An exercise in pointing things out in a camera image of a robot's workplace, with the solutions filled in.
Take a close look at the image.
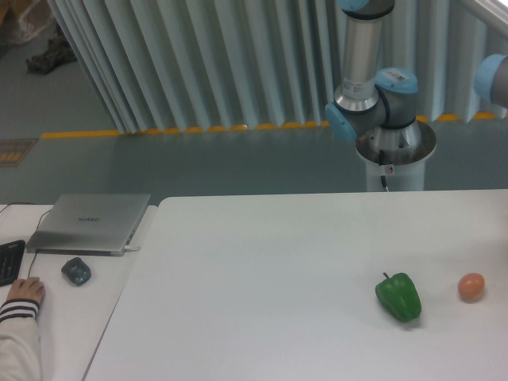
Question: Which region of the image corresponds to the person's hand on mouse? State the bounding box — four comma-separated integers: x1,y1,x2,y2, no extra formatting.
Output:
6,277,45,304

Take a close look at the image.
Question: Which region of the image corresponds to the white sleeved forearm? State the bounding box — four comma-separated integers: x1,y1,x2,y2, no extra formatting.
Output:
1,298,42,380

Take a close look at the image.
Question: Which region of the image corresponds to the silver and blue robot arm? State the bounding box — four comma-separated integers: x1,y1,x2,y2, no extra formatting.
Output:
325,1,507,140

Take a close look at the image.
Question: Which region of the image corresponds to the green bell pepper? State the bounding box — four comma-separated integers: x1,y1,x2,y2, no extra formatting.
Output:
375,272,422,323

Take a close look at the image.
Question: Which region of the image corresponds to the black keyboard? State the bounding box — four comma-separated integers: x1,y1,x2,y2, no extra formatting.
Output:
0,240,25,287

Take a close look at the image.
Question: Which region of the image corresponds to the dark grey small tray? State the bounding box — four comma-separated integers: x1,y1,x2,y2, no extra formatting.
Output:
61,257,92,287

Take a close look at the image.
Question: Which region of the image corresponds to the white side desk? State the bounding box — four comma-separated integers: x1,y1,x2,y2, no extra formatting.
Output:
19,206,157,380

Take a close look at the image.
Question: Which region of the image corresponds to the silver closed laptop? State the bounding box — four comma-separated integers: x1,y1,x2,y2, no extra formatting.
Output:
26,194,150,256

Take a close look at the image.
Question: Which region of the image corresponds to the camouflage bundle on floor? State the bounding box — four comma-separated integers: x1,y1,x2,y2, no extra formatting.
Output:
25,24,78,75

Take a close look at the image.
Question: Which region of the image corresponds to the white folding partition screen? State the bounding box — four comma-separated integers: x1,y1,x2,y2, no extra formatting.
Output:
50,1,507,133

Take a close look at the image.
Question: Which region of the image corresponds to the brown egg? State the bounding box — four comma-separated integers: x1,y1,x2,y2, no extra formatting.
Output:
457,272,485,302

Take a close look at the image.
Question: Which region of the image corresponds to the black mouse cable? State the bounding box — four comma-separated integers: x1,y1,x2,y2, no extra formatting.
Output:
0,202,56,279

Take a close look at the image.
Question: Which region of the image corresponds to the white laptop plug cable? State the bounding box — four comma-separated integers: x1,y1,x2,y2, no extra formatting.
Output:
121,233,146,253

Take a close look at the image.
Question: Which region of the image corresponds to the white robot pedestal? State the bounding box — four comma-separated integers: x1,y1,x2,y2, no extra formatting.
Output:
356,120,437,192

